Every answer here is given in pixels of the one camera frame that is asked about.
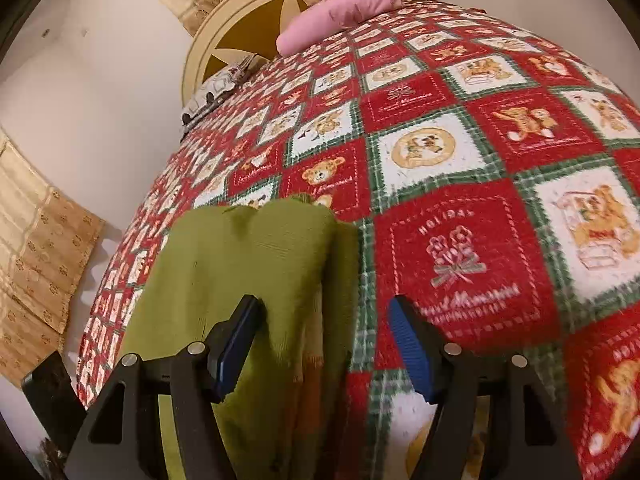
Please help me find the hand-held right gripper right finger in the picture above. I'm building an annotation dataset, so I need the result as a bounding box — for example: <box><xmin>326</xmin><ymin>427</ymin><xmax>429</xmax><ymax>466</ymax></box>
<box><xmin>389</xmin><ymin>294</ymin><xmax>583</xmax><ymax>480</ymax></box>

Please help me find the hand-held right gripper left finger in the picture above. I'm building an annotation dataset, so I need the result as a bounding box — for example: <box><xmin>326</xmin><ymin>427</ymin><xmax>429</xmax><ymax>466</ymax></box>
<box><xmin>64</xmin><ymin>294</ymin><xmax>265</xmax><ymax>480</ymax></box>

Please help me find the striped green orange knit sweater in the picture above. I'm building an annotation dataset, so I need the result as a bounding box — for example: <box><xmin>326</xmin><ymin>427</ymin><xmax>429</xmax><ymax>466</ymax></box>
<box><xmin>120</xmin><ymin>192</ymin><xmax>362</xmax><ymax>480</ymax></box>

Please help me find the red checked printed blanket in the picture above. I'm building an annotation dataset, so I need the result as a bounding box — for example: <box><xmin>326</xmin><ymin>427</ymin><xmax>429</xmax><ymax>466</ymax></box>
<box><xmin>75</xmin><ymin>0</ymin><xmax>640</xmax><ymax>480</ymax></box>

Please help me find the dark flat object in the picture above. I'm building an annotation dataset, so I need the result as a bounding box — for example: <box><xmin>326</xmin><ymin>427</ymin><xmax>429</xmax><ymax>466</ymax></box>
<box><xmin>20</xmin><ymin>351</ymin><xmax>89</xmax><ymax>442</ymax></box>

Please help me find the white patterned pillow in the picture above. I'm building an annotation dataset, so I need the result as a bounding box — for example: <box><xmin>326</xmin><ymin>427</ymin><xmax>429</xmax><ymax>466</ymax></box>
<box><xmin>180</xmin><ymin>54</ymin><xmax>267</xmax><ymax>130</ymax></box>

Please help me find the cream round headboard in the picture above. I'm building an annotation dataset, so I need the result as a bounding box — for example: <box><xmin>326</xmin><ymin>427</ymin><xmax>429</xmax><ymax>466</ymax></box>
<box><xmin>181</xmin><ymin>0</ymin><xmax>432</xmax><ymax>107</ymax></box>

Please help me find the pink pillow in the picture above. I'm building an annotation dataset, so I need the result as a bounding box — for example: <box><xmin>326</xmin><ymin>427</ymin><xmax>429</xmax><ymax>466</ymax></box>
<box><xmin>276</xmin><ymin>0</ymin><xmax>407</xmax><ymax>57</ymax></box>

